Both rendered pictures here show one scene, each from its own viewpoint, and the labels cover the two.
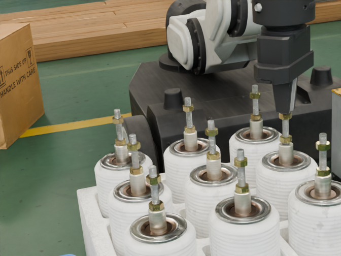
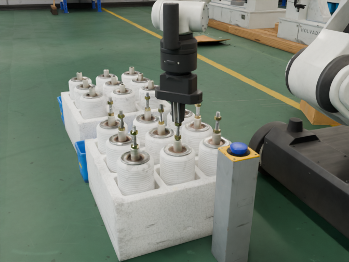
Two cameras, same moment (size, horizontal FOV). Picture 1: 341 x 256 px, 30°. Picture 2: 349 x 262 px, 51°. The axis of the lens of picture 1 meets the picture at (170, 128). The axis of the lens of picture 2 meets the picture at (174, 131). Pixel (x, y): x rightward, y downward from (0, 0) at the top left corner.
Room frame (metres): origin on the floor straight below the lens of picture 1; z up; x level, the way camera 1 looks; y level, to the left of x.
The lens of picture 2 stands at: (0.74, -1.03, 0.70)
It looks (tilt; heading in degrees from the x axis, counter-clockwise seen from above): 24 degrees down; 80
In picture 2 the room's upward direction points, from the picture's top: straight up
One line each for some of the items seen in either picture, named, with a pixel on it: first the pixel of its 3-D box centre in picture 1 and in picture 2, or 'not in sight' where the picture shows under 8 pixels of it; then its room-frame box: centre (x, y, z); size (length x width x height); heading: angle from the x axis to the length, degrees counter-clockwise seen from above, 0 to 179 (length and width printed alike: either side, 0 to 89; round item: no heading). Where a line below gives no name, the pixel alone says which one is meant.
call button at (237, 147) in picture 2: not in sight; (238, 149); (1.01, -0.32, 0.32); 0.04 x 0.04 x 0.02
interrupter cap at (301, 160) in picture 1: (286, 161); (177, 149); (0.90, -0.17, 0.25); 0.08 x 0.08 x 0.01
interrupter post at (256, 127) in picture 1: (256, 128); (216, 138); (1.01, -0.15, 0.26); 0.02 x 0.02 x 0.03
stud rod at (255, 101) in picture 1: (255, 106); (217, 125); (1.01, -0.15, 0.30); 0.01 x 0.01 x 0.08
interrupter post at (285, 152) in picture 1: (285, 153); (177, 145); (0.90, -0.17, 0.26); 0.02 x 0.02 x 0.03
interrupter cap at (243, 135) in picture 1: (256, 135); (216, 142); (1.01, -0.15, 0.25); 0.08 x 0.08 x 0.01
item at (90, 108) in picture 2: not in sight; (94, 117); (0.66, 0.32, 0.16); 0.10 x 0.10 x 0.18
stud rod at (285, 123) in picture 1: (285, 128); (177, 130); (0.90, -0.17, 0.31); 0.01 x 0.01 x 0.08
